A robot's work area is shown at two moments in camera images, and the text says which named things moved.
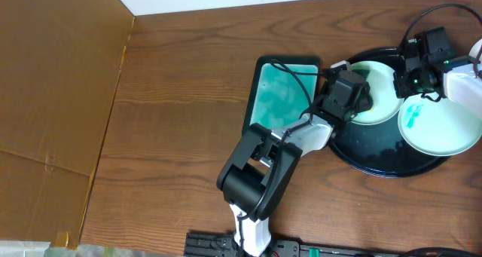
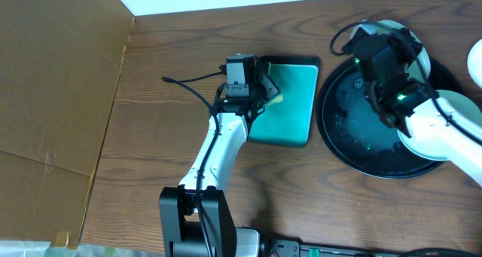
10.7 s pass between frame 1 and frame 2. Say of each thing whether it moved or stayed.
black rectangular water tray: stayed
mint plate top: moved
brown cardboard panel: stayed
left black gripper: moved
